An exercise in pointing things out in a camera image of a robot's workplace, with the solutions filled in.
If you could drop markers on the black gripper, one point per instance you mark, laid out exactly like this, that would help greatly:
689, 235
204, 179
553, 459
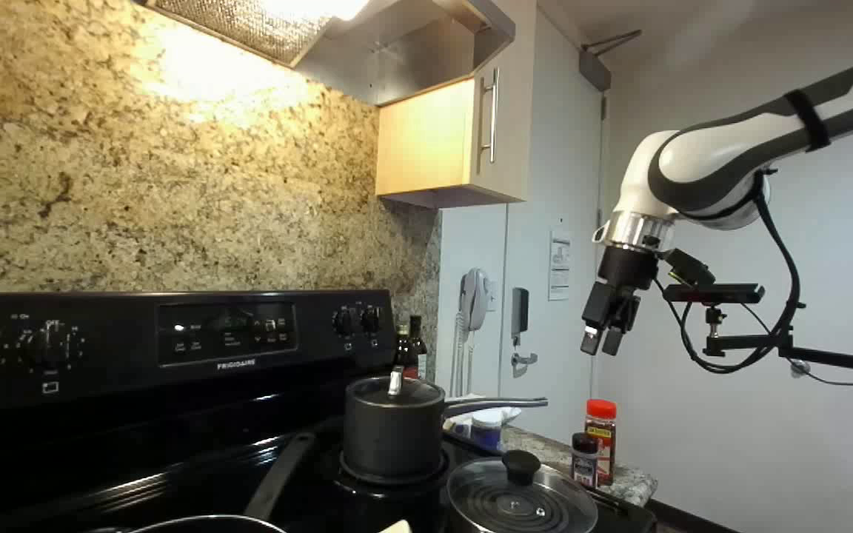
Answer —
621, 286

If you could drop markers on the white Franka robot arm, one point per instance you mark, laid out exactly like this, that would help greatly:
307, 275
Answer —
713, 157

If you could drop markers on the blue jar with white lid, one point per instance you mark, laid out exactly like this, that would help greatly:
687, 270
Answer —
487, 434

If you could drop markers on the glass lid with black knob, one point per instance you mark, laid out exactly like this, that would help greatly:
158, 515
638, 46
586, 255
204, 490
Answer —
521, 505

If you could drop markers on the tall black pot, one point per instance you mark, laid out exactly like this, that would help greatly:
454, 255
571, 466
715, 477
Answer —
392, 438

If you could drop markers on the black electric stove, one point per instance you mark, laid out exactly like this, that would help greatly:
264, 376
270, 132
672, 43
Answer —
102, 444

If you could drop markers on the paper notice sheet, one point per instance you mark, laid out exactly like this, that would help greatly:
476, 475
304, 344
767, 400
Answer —
559, 267

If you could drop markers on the door deadbolt lock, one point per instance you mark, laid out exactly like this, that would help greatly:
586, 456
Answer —
521, 312

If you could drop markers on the red cap spice jar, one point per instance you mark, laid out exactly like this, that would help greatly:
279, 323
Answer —
602, 444

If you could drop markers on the black cap spice shaker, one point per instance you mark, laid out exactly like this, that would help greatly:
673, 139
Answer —
586, 459

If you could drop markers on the white door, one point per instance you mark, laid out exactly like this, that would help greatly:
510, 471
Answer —
535, 179

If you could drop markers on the dark glass bottle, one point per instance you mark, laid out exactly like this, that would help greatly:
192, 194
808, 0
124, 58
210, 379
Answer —
417, 344

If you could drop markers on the grey door closer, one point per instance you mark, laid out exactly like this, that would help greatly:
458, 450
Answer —
596, 61

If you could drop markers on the steel range hood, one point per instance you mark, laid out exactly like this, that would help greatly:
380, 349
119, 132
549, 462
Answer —
399, 49

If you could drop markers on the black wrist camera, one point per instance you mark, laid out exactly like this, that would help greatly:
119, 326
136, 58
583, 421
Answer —
689, 267

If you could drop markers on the black bar camera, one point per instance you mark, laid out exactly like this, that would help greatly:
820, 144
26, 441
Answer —
713, 295

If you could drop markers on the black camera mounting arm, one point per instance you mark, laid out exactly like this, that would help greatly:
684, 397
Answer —
823, 354

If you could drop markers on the light wooden wall cabinet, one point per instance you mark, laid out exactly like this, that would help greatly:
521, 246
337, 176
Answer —
436, 136

